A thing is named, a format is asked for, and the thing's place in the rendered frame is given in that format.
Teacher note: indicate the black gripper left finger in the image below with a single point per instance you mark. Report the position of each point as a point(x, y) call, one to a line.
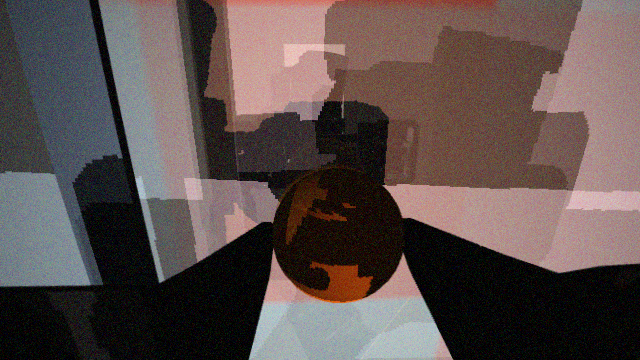
point(209, 311)

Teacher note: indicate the dark brown ball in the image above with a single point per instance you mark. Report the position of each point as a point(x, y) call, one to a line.
point(338, 235)

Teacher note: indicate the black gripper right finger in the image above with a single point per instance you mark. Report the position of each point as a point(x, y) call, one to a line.
point(489, 306)

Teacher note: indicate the translucent orange ball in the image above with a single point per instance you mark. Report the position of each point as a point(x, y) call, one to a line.
point(310, 171)

